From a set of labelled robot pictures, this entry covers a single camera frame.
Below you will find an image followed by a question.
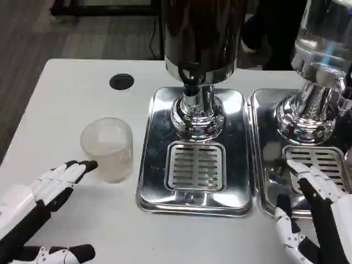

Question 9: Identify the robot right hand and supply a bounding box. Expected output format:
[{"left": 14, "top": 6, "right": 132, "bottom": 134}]
[{"left": 274, "top": 159, "right": 352, "bottom": 264}]

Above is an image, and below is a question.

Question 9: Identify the clear ribbed glass cup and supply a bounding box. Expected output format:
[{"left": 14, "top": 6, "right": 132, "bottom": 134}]
[{"left": 80, "top": 117, "right": 134, "bottom": 184}]

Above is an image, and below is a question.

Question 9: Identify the steel tray grid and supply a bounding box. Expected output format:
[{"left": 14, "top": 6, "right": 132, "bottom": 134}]
[
  {"left": 164, "top": 141, "right": 228, "bottom": 193},
  {"left": 283, "top": 145, "right": 350, "bottom": 194}
]

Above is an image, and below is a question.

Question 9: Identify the black dispenser tap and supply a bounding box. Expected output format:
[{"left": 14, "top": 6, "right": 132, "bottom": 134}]
[{"left": 178, "top": 65, "right": 206, "bottom": 97}]

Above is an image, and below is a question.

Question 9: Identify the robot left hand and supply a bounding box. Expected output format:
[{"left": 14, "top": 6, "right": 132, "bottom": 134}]
[{"left": 0, "top": 159, "right": 99, "bottom": 264}]

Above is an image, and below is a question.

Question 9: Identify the black floor cable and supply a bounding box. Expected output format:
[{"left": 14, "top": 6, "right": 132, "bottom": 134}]
[{"left": 149, "top": 16, "right": 163, "bottom": 60}]

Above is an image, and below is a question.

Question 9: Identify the black furniture base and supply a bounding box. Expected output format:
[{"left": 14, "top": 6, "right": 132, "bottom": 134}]
[{"left": 49, "top": 0, "right": 163, "bottom": 18}]

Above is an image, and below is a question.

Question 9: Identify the black round cable grommet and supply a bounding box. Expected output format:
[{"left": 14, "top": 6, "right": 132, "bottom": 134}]
[{"left": 109, "top": 73, "right": 135, "bottom": 90}]

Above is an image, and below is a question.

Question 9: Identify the person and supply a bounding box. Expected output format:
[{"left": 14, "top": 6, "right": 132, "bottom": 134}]
[{"left": 241, "top": 0, "right": 306, "bottom": 71}]

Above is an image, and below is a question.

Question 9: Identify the chrome dispenser tap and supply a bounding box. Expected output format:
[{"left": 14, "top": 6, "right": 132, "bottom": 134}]
[{"left": 334, "top": 76, "right": 352, "bottom": 116}]

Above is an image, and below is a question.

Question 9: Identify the dark drink dispenser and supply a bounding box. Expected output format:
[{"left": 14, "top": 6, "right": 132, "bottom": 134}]
[{"left": 161, "top": 0, "right": 246, "bottom": 144}]

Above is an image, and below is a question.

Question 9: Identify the clear drink dispenser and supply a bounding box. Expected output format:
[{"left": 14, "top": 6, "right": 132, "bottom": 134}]
[{"left": 274, "top": 0, "right": 352, "bottom": 146}]

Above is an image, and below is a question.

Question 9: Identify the steel drip tray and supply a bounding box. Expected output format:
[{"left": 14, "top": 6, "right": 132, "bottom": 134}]
[
  {"left": 136, "top": 87, "right": 254, "bottom": 218},
  {"left": 249, "top": 88, "right": 352, "bottom": 220}
]

